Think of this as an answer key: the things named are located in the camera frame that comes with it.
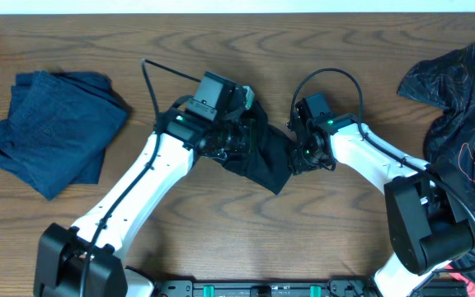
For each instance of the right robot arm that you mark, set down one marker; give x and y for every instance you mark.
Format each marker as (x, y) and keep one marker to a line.
(430, 222)

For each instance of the folded blue garment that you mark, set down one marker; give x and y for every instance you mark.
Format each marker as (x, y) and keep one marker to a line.
(57, 129)

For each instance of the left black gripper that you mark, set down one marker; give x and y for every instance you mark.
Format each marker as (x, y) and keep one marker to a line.
(249, 134)

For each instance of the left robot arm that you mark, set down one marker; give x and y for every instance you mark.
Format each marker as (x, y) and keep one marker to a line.
(88, 259)

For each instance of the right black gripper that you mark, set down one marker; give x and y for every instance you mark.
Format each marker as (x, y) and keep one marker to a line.
(297, 165)

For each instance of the plain black t-shirt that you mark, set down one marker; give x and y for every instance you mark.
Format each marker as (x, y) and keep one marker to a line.
(268, 163)

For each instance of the black patterned shirt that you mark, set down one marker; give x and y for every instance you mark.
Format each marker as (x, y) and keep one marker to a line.
(448, 83)

